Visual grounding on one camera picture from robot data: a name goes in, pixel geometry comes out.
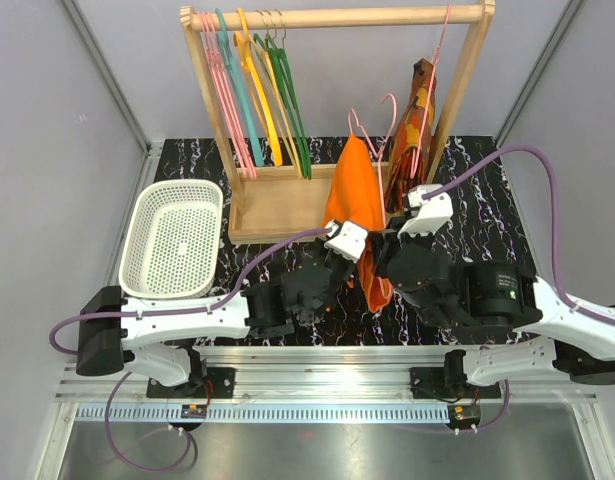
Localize orange trousers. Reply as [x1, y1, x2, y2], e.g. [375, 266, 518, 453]
[322, 135, 393, 313]

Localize pink wire hanger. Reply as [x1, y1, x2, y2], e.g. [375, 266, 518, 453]
[347, 92, 399, 301]
[410, 4, 452, 179]

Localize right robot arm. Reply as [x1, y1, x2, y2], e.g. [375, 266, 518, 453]
[369, 230, 615, 397]

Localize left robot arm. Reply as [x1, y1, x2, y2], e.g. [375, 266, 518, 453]
[76, 250, 358, 397]

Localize camouflage patterned trousers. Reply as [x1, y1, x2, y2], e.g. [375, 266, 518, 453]
[385, 59, 436, 213]

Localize green velvet hanger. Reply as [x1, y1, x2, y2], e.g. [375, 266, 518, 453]
[265, 34, 312, 180]
[260, 35, 312, 168]

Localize yellow plastic hanger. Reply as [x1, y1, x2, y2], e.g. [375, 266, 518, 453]
[234, 7, 282, 166]

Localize teal plastic hanger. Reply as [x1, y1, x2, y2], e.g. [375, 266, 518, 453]
[215, 8, 264, 167]

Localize wooden clothes rack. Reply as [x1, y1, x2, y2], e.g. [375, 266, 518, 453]
[179, 1, 495, 244]

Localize white perforated plastic basket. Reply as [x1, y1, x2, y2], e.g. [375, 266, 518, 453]
[118, 179, 223, 300]

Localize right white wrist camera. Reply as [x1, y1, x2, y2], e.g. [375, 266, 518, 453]
[397, 184, 453, 238]

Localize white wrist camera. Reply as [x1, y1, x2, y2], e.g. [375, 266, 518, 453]
[324, 220, 368, 264]
[397, 184, 453, 238]

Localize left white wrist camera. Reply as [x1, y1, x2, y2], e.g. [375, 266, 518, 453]
[324, 220, 368, 264]

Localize white slotted cable duct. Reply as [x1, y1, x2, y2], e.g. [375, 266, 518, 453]
[74, 403, 483, 422]

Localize pink wire hangers left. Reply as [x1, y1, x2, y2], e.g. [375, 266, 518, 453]
[198, 12, 256, 180]

